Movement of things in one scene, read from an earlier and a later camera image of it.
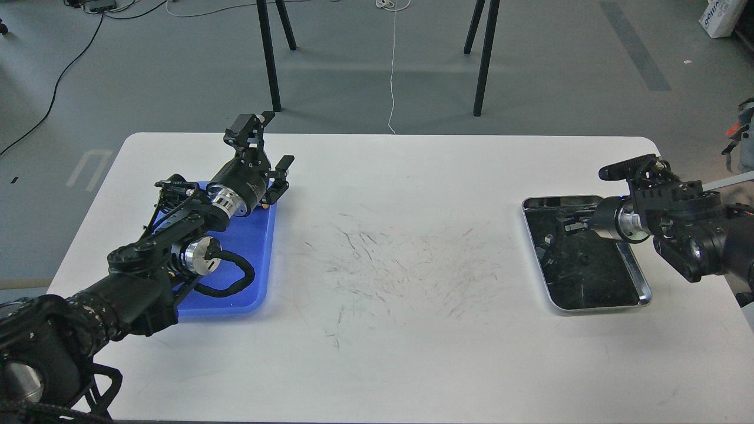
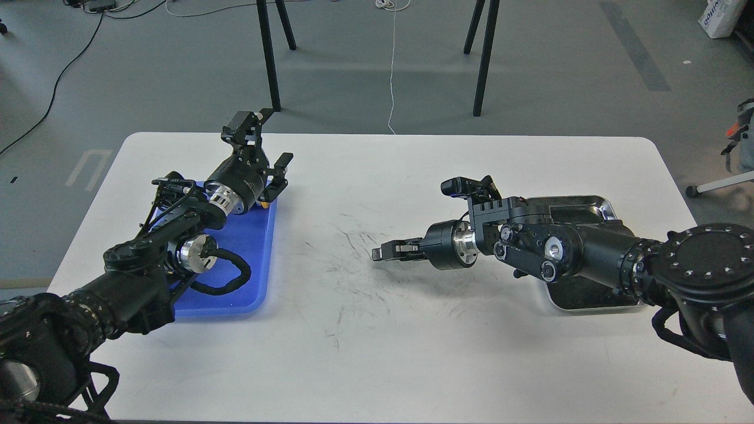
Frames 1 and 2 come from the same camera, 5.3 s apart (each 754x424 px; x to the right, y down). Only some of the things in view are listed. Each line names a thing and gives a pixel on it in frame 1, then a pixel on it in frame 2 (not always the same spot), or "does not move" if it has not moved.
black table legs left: (262, 7) does not move
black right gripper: (615, 218) to (447, 244)
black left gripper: (240, 185) does not move
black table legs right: (481, 82) does not move
